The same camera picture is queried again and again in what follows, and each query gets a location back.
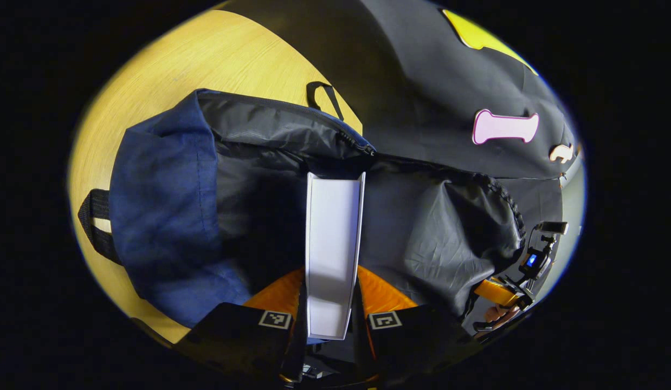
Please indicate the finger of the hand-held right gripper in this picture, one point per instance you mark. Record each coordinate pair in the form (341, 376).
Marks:
(498, 292)

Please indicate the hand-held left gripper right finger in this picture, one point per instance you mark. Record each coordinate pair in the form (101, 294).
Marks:
(417, 336)

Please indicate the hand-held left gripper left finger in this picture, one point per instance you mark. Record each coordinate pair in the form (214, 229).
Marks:
(243, 336)

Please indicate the white cover book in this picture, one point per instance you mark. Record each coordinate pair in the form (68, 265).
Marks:
(333, 244)

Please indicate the dark blue black schoolbag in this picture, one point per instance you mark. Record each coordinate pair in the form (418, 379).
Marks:
(167, 216)

